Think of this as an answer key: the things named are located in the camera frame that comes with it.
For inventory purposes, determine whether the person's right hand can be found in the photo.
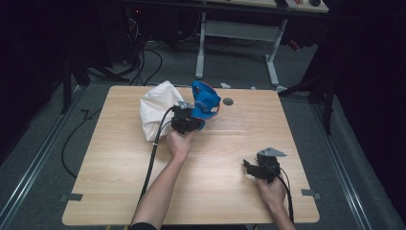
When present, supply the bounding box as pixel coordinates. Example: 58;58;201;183
255;176;288;212

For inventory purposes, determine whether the person's left hand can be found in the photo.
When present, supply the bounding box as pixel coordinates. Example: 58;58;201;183
166;128;195;163

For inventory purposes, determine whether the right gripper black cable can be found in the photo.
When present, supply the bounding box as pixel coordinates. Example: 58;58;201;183
270;164;296;225

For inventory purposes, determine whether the metal floor rail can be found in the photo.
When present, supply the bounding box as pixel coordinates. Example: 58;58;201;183
309;103;373;230
0;83;88;226

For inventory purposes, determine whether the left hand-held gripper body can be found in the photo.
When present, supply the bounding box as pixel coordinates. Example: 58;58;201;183
170;100;195;135

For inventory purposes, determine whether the black metal stand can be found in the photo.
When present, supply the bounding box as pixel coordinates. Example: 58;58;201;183
59;52;93;115
277;75;337;136

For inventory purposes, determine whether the white cloth cap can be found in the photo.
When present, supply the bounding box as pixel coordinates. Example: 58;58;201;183
139;80;186;143

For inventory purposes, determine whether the grey tape piece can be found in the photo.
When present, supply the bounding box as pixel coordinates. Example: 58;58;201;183
301;188;323;201
59;193;84;203

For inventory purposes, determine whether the blue cap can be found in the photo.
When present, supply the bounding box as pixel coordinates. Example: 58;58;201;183
190;80;222;131

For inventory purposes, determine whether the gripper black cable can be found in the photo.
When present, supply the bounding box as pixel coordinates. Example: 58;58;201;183
270;164;296;225
138;106;175;206

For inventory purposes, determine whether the desk with white metal legs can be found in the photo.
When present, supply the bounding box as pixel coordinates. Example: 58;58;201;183
193;0;330;88

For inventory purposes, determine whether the person's black sleeve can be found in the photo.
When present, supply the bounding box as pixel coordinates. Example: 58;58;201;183
128;221;158;230

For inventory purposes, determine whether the red object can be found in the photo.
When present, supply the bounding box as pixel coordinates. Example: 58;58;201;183
288;39;302;53

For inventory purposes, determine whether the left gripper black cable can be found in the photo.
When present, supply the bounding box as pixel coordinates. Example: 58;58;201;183
138;106;175;206

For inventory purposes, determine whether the black floor cable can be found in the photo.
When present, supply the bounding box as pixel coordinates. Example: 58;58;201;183
60;108;103;179

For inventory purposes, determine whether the bundle of black cables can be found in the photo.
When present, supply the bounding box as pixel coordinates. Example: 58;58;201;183
121;9;164;87

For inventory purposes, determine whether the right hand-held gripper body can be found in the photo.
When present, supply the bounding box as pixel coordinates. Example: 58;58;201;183
254;147;287;185

